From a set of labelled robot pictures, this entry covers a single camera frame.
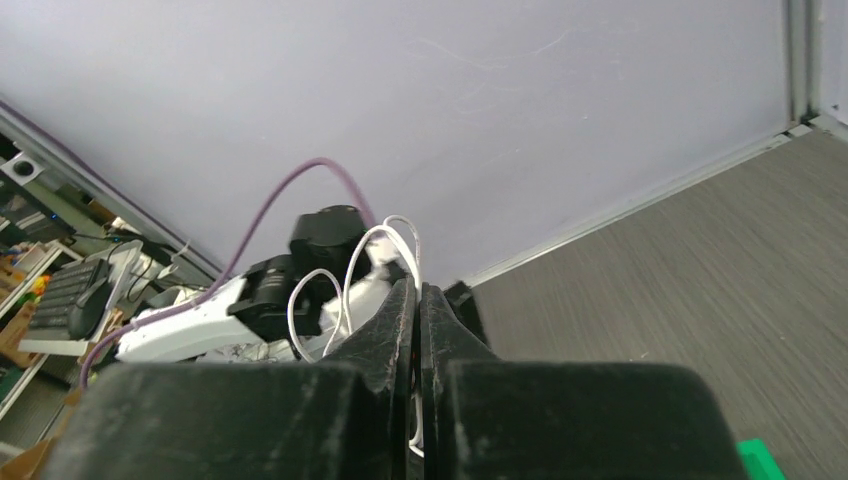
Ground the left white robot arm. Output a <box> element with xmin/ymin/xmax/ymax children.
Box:
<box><xmin>116</xmin><ymin>205</ymin><xmax>406</xmax><ymax>363</ymax></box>

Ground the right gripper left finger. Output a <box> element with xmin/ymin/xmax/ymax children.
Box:
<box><xmin>322</xmin><ymin>278</ymin><xmax>416</xmax><ymax>398</ymax></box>

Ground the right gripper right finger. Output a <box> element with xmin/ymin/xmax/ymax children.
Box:
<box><xmin>419</xmin><ymin>283</ymin><xmax>497</xmax><ymax>391</ymax></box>

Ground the white wire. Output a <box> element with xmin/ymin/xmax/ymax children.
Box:
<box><xmin>286</xmin><ymin>214</ymin><xmax>425</xmax><ymax>458</ymax></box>

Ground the green plastic bin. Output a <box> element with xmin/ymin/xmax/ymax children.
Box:
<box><xmin>736</xmin><ymin>438</ymin><xmax>786</xmax><ymax>480</ymax></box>

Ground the black computer keyboard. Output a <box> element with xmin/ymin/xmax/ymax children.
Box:
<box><xmin>29</xmin><ymin>258</ymin><xmax>112</xmax><ymax>340</ymax></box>

